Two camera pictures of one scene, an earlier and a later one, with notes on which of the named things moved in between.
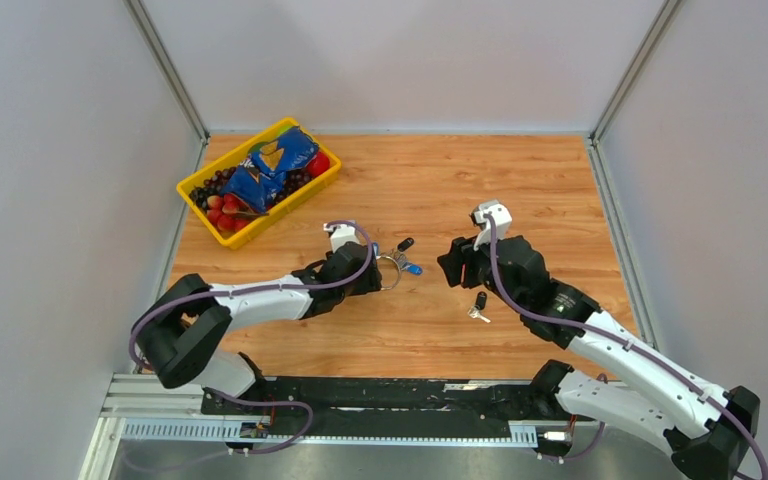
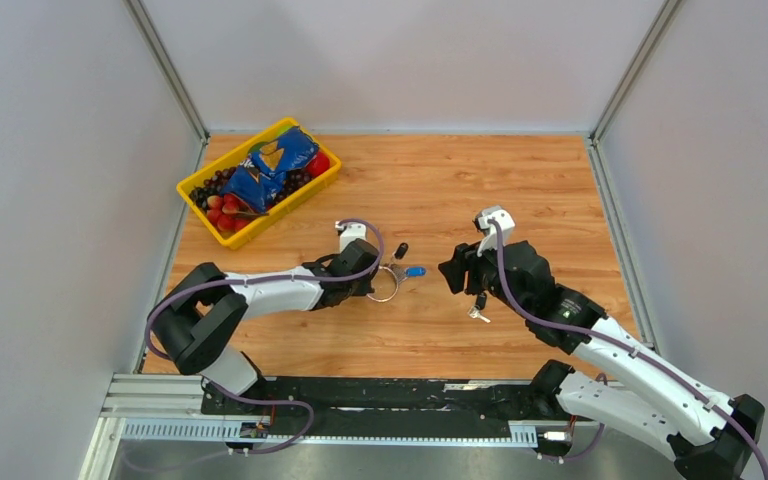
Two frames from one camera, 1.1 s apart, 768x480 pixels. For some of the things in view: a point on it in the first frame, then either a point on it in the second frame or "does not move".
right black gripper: (461, 253) does not move
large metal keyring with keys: (398, 257) to (400, 276)
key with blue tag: (413, 268) does not move
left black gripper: (371, 279) does not move
